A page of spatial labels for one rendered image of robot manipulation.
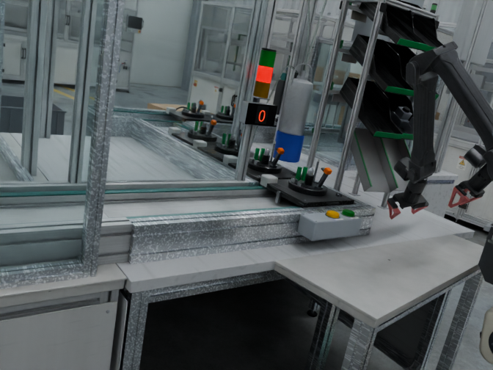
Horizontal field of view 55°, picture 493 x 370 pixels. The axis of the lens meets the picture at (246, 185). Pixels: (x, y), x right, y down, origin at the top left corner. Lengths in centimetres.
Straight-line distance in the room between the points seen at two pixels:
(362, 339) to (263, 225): 40
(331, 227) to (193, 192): 45
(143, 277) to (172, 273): 7
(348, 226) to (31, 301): 91
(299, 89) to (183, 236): 151
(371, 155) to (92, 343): 122
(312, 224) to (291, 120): 125
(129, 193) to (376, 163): 96
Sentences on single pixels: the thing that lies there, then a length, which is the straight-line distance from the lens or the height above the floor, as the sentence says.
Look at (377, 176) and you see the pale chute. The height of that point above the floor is 104.
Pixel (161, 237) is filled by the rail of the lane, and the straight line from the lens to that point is 120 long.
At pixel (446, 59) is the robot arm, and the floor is 147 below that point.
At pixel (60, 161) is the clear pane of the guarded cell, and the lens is 102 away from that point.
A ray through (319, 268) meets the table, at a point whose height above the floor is 86.
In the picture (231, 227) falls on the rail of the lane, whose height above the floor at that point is 93.
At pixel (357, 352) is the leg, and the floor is 74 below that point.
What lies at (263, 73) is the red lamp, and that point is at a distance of 158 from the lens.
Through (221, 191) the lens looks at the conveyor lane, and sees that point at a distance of 158.
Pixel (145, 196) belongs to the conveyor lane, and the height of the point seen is 93.
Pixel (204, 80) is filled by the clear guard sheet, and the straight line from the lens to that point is 151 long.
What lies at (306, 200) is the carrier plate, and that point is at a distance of 156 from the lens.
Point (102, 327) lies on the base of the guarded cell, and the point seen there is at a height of 74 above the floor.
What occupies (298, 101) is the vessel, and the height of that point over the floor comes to 119.
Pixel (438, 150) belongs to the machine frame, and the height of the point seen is 101.
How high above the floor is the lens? 140
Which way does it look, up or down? 16 degrees down
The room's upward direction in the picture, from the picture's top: 11 degrees clockwise
